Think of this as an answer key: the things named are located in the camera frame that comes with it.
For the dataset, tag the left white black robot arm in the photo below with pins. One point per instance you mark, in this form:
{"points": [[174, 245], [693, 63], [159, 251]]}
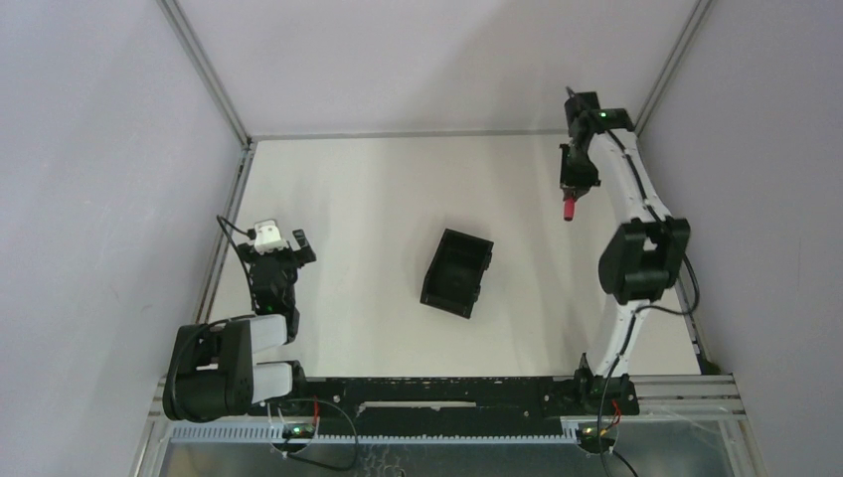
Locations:
{"points": [[214, 370]]}

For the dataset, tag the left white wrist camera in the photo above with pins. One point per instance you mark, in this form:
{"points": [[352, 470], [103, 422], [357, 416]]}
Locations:
{"points": [[268, 237]]}

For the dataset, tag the aluminium frame front beam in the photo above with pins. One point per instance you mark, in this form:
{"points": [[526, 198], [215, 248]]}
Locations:
{"points": [[659, 395]]}

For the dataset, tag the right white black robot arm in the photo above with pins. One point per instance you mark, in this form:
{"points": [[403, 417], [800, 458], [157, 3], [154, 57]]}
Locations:
{"points": [[640, 262]]}

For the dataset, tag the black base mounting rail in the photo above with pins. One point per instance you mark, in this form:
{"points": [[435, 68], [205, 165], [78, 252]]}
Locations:
{"points": [[463, 407]]}

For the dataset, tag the green circuit board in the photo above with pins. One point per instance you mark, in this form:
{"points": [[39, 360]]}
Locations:
{"points": [[299, 431], [593, 440]]}

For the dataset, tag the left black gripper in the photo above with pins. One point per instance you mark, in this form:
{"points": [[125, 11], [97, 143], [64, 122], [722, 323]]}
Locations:
{"points": [[283, 256]]}

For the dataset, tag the black plastic bin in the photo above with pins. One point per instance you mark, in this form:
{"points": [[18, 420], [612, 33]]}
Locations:
{"points": [[452, 282]]}

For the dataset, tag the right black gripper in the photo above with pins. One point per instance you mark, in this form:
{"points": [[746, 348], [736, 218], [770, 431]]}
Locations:
{"points": [[573, 182]]}

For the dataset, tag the red handled black screwdriver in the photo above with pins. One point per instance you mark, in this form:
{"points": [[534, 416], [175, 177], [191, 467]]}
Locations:
{"points": [[570, 199]]}

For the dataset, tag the left green circuit board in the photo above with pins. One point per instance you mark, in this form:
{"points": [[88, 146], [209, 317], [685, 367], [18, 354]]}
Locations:
{"points": [[299, 431]]}

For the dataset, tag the right green circuit board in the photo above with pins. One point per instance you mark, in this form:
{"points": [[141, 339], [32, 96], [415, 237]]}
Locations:
{"points": [[593, 440]]}

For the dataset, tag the grey slotted cable duct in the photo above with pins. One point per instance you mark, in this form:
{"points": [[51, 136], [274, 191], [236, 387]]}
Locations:
{"points": [[234, 432]]}

